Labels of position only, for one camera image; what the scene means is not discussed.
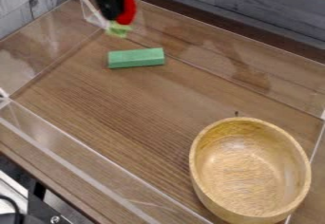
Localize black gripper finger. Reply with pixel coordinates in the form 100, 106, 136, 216
94, 0, 112, 20
112, 0, 122, 20

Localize red plush strawberry toy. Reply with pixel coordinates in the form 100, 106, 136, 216
105, 0, 137, 38

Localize clear acrylic corner bracket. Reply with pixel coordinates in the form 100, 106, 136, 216
80, 0, 110, 29

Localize black cable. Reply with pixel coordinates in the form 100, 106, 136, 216
0, 195, 22, 224

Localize clear acrylic tray walls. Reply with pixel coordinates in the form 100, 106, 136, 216
0, 0, 325, 224

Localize wooden bowl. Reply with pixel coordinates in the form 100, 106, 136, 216
188, 117, 311, 224

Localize green rectangular block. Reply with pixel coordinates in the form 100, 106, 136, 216
108, 47, 164, 68

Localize black metal table frame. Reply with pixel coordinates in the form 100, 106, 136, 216
24, 179, 92, 224

